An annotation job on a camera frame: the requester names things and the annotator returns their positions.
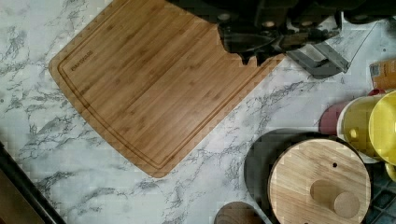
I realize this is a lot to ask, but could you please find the black canister with wooden lid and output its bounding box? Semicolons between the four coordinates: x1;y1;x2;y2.
244;129;371;224

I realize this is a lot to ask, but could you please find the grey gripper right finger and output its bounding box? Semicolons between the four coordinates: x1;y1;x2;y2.
287;42;350;78

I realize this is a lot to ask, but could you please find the yellow cup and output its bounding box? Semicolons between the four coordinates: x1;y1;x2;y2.
339;91;395;165

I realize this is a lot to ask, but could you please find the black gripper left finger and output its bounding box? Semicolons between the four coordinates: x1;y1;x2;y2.
218;22;280;66

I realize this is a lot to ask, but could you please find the wooden pestle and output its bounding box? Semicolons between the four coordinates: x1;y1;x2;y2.
214;202;264;224

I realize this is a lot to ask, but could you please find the bamboo cutting board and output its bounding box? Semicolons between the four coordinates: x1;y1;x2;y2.
49;0;283;178

